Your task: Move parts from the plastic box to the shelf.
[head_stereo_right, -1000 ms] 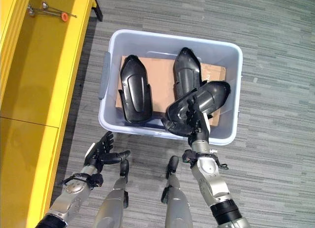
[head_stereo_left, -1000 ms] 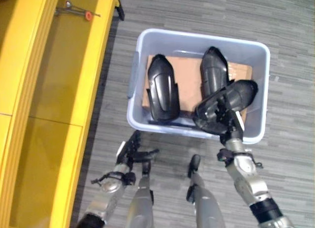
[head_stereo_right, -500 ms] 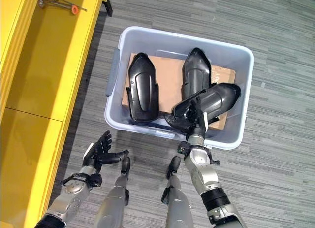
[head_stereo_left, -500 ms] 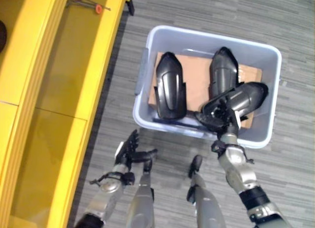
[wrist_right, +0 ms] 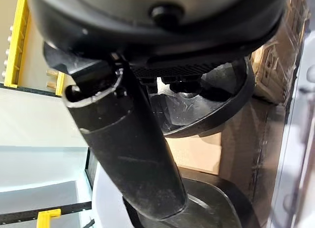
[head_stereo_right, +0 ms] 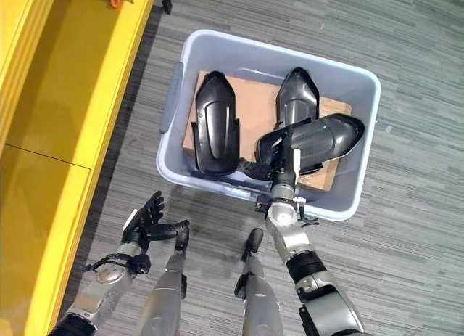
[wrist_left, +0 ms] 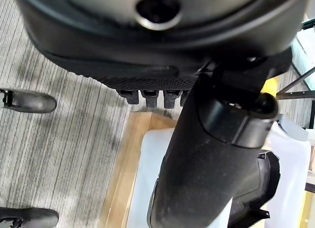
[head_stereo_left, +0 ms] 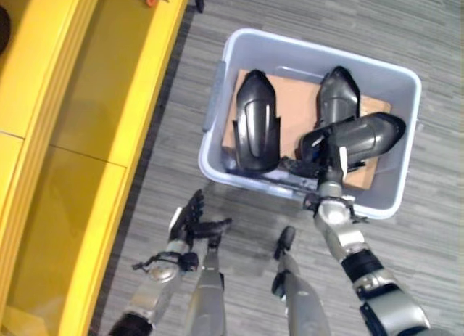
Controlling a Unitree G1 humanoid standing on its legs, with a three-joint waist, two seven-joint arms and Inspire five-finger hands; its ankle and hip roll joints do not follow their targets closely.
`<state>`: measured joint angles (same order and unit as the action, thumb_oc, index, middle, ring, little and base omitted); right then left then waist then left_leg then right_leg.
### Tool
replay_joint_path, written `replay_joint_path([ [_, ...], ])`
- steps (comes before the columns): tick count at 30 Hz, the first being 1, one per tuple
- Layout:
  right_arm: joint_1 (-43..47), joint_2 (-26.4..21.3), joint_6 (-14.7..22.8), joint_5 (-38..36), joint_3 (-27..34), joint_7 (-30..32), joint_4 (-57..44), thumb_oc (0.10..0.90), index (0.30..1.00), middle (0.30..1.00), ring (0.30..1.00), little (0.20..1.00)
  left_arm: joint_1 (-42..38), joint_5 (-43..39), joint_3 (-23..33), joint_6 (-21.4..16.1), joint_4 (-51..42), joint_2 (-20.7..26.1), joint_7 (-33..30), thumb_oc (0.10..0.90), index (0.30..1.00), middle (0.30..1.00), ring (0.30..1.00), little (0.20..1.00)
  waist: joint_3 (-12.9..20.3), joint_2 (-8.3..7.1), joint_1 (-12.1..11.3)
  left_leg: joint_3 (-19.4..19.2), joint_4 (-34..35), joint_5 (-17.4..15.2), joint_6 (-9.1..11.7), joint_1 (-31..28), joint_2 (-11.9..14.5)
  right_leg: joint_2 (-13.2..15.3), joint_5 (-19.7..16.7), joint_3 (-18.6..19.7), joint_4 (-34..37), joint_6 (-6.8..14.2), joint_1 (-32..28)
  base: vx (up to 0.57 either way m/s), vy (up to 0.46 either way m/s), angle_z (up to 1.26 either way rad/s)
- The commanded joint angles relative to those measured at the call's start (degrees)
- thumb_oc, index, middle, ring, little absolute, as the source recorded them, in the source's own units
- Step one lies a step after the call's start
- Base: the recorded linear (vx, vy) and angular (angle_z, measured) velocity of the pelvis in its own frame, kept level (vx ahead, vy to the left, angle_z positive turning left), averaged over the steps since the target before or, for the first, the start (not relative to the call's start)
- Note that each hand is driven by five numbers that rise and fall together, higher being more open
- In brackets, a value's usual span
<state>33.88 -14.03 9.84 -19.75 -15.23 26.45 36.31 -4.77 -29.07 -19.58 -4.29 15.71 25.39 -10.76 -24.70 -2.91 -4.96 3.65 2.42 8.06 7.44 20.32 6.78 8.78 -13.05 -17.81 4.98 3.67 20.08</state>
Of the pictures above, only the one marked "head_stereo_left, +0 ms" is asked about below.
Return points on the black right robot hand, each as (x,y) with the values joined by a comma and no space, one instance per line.
(334,158)

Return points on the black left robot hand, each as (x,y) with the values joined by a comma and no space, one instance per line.
(188,220)

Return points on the black sole-shaped part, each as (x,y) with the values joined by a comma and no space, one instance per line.
(337,96)
(366,134)
(3,29)
(255,125)

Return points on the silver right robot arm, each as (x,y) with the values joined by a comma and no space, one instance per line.
(362,256)

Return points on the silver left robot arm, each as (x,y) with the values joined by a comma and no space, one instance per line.
(159,274)

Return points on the grey plastic box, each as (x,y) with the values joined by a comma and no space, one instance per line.
(391,140)

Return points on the yellow metal shelf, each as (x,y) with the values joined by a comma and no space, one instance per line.
(54,133)

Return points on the black shelf foot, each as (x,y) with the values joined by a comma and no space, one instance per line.
(198,0)

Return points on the brown cardboard sheet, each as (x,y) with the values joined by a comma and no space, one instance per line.
(290,111)

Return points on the silver left robot leg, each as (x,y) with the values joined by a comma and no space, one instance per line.
(206,296)

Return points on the silver robot leg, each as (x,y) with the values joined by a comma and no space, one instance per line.
(206,296)
(301,299)

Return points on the silver right robot leg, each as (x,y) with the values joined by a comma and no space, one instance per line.
(301,299)

